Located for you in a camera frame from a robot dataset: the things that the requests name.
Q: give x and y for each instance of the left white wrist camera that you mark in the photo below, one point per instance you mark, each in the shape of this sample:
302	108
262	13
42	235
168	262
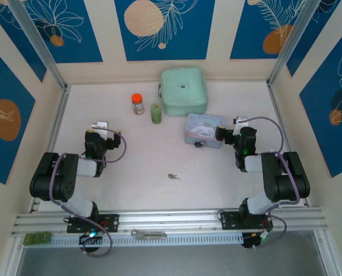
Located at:
100	125

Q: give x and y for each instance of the green circuit board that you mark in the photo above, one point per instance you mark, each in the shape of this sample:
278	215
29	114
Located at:
37	238

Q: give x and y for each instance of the orange lid spice bottle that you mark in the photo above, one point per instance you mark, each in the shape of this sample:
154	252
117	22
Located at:
137	105

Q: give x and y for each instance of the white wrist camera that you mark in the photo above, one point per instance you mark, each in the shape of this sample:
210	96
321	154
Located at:
100	125
240	120

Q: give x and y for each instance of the black controller board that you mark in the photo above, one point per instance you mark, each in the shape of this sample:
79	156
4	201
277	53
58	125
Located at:
90	238
256	240

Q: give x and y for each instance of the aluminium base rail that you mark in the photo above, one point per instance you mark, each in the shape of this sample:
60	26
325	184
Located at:
171	220

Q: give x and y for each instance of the aluminium side rail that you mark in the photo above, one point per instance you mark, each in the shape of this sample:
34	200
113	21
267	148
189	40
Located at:
280	120
56	129

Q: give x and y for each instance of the small metal key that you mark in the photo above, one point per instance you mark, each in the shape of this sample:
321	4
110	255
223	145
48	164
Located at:
173	176

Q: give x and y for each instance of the mint green zip pouch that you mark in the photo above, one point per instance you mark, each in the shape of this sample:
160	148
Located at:
184	92

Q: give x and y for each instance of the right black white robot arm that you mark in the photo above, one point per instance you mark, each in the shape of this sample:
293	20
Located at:
286	178

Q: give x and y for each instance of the blue-grey zip pouch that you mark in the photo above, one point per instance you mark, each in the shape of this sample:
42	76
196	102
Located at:
202	126

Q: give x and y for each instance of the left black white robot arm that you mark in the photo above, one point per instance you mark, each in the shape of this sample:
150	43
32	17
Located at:
58	178

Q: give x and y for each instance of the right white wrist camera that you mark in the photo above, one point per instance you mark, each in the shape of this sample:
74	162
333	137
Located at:
240	120

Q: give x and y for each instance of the aluminium corner post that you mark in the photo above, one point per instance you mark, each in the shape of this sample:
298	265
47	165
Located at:
38	43
293	43

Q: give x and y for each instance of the green cylindrical can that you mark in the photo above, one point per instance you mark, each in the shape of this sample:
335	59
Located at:
156	115

